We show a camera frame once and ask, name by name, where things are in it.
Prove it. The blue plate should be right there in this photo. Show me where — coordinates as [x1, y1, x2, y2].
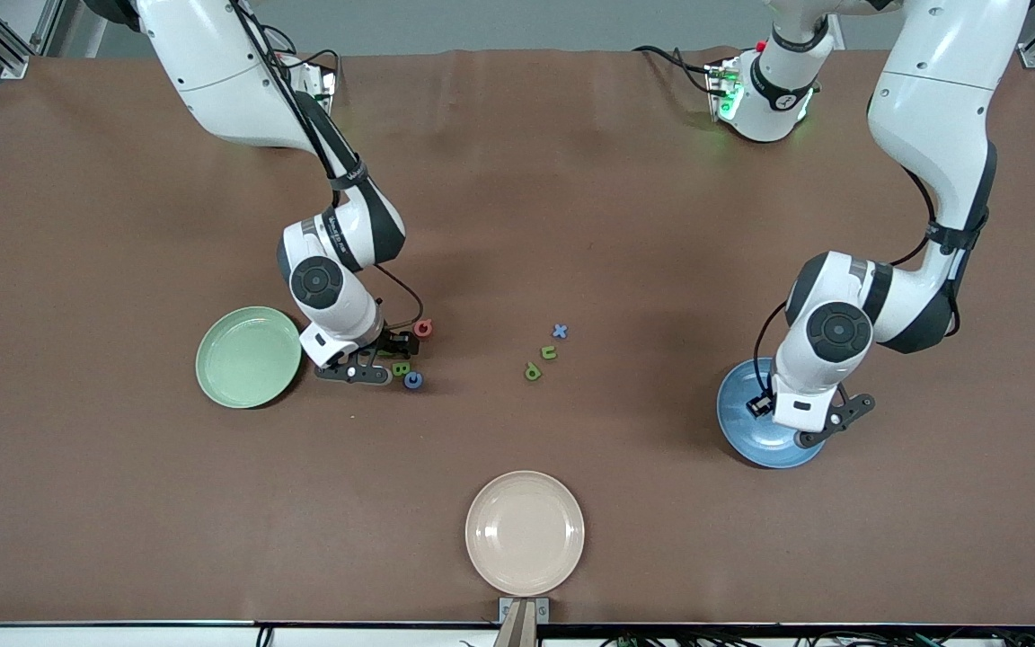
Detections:
[716, 357, 831, 469]

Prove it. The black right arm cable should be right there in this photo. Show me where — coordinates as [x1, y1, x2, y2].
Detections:
[230, 0, 425, 335]

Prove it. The black right base cable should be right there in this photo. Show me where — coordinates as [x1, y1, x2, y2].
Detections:
[261, 27, 341, 95]

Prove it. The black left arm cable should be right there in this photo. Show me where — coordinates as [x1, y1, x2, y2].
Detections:
[756, 144, 990, 405]

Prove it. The black left base cable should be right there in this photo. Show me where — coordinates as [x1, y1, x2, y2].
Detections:
[632, 45, 718, 95]

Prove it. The green plate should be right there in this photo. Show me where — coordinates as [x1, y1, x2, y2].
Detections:
[195, 306, 303, 410]

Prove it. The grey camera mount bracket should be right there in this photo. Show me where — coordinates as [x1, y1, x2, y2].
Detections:
[498, 597, 551, 647]

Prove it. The black base cable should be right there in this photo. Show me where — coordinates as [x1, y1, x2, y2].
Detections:
[632, 45, 718, 95]
[261, 27, 341, 95]

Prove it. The beige plate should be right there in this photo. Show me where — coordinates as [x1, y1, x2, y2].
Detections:
[464, 470, 586, 598]

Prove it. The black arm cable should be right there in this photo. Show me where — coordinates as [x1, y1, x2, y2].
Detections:
[230, 0, 425, 335]
[756, 144, 990, 405]

